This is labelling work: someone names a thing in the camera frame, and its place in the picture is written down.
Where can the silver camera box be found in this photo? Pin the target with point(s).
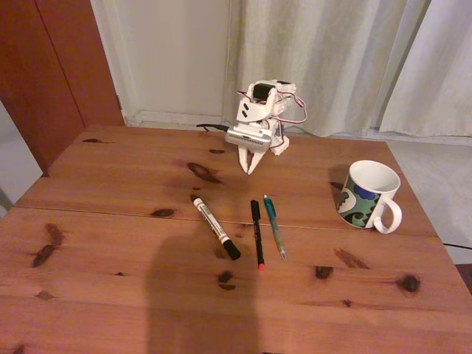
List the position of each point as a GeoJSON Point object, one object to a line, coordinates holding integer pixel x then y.
{"type": "Point", "coordinates": [249, 140]}

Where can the black pen with red end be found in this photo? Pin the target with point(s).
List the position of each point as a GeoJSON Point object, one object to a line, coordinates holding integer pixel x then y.
{"type": "Point", "coordinates": [257, 236]}

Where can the white mug with green pattern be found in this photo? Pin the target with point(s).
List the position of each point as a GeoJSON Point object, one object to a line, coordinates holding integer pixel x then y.
{"type": "Point", "coordinates": [354, 210]}

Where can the cream white curtain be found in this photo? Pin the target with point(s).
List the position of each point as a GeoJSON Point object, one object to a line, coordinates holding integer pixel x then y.
{"type": "Point", "coordinates": [332, 55]}
{"type": "Point", "coordinates": [442, 73]}

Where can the white marker with black cap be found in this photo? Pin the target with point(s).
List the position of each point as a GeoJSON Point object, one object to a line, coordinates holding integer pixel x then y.
{"type": "Point", "coordinates": [214, 225]}

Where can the teal transparent pen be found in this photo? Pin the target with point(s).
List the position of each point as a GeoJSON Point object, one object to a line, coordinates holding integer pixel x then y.
{"type": "Point", "coordinates": [274, 226]}

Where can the brown wooden door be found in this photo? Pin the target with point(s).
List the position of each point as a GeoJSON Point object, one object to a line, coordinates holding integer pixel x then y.
{"type": "Point", "coordinates": [44, 73]}

